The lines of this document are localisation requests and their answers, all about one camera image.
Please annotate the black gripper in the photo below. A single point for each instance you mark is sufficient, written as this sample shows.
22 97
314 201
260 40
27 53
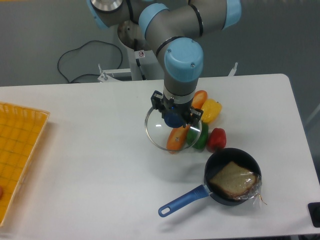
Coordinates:
177 106

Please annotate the glass pot lid blue knob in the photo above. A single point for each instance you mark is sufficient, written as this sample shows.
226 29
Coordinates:
158 131

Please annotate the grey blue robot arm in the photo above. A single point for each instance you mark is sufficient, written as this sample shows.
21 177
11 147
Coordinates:
171 35

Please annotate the orange baguette loaf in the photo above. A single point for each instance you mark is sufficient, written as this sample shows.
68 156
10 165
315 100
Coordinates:
178 136

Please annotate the yellow bell pepper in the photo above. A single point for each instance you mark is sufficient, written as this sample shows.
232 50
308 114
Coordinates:
211 110

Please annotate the green bell pepper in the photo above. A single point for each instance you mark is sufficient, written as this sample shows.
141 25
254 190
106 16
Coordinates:
196 139

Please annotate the red bell pepper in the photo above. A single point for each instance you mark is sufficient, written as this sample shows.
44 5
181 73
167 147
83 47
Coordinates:
217 140

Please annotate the bagged bread slice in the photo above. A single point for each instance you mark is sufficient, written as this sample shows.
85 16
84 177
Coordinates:
236 183

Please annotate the yellow woven basket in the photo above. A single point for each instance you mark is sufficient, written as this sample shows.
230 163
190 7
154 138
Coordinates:
21 128

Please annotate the black object at edge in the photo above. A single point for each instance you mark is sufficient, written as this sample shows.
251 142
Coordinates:
314 211

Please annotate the blue saucepan with handle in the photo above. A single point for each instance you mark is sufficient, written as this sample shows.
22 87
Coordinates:
213 165

